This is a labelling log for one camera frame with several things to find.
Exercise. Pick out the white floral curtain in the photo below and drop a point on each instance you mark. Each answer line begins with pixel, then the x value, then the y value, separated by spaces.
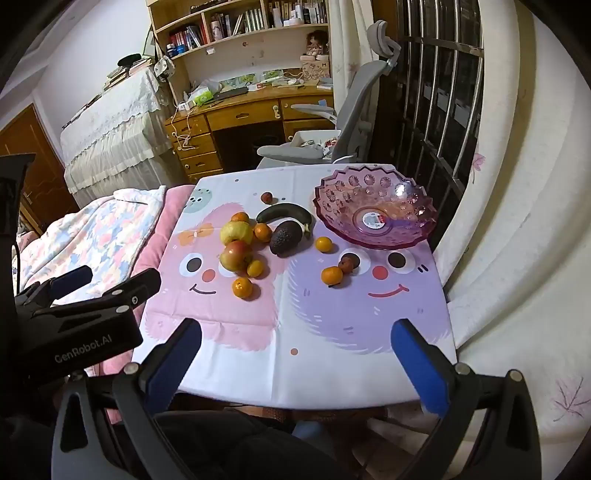
pixel 344 69
pixel 517 230

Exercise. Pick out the white tray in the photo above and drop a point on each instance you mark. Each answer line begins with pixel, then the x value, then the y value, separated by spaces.
pixel 309 137

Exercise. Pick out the pastel floral blanket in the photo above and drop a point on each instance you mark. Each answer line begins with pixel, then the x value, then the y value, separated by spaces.
pixel 92 235

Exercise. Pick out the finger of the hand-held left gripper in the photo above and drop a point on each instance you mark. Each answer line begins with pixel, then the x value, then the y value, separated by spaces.
pixel 138 286
pixel 69 279

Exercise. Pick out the orange tangerine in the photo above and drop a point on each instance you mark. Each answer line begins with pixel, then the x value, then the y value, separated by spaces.
pixel 323 244
pixel 242 288
pixel 332 275
pixel 263 232
pixel 240 217
pixel 255 268

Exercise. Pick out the white lace cover cloth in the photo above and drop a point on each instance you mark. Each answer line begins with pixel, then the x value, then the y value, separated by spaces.
pixel 115 134

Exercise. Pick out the dark overripe banana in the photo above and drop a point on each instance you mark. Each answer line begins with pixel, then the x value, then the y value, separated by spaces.
pixel 281 211

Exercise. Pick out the row of colourful books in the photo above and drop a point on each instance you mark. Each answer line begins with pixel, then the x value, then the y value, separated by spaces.
pixel 187 37

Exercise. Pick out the pink quilt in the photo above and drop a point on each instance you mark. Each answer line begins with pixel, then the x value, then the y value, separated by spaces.
pixel 161 221

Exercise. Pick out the stack of books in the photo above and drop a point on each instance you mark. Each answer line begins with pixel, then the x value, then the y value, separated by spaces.
pixel 120 74

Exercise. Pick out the wooden bookshelf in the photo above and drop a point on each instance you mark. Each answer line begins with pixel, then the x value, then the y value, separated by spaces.
pixel 258 50

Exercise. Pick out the grey office chair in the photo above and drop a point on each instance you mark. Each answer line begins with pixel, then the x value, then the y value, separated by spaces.
pixel 351 106

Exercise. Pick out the red apple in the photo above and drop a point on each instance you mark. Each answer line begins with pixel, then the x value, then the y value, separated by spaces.
pixel 234 256

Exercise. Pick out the green tissue pack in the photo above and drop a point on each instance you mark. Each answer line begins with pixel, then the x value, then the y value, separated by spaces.
pixel 202 96

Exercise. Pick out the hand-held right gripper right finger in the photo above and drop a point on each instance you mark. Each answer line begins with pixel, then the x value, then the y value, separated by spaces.
pixel 422 369

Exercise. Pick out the yellow pear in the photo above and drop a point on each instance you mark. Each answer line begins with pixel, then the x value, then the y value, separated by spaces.
pixel 235 232

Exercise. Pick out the cartoon printed tablecloth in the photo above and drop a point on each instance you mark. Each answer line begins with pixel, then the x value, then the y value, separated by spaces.
pixel 323 332

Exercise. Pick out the brown-haired doll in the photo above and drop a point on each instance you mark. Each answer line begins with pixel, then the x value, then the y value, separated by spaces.
pixel 317 44

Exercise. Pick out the brown wooden door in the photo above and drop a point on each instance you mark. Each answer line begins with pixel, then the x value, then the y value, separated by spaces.
pixel 27 152

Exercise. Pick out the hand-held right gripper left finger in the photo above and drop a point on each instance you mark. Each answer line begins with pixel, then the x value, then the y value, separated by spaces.
pixel 173 364

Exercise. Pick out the dark avocado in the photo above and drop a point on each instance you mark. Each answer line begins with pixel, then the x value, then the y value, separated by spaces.
pixel 286 237

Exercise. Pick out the row of pale books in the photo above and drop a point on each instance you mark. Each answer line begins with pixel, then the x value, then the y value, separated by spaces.
pixel 251 21

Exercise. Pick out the beige patterned box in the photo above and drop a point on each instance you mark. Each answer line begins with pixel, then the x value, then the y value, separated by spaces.
pixel 316 69

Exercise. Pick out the black hat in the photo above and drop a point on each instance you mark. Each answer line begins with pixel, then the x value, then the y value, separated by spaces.
pixel 129 60

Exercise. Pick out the wooden desk with drawers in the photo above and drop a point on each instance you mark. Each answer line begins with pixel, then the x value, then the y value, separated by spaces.
pixel 240 113

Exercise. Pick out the purple glass bowl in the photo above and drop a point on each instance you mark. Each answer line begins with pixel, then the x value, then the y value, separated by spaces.
pixel 341 203

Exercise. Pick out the metal window grille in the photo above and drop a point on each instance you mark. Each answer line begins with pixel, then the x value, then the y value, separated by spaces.
pixel 429 92

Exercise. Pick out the dark flat device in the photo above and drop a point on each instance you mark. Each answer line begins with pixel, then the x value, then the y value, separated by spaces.
pixel 231 93

